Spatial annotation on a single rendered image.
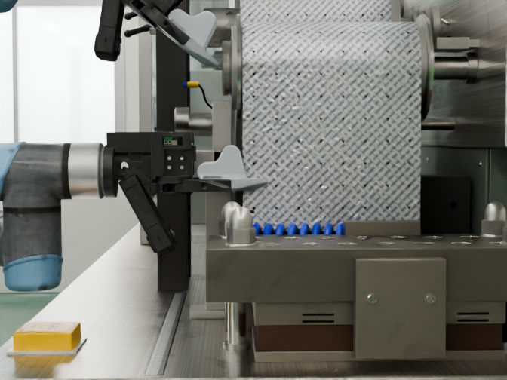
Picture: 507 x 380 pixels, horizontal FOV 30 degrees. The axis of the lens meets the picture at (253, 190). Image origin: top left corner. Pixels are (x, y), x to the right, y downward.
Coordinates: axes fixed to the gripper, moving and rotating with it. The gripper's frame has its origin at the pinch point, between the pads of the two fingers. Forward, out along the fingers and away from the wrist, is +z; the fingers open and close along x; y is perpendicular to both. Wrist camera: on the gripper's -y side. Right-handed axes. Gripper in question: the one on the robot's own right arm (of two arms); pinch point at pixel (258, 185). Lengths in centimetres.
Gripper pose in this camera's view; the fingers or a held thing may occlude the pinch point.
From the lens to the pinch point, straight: 125.0
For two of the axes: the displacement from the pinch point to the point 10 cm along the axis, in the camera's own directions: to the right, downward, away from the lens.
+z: 10.0, 0.0, 0.2
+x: -0.2, -0.5, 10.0
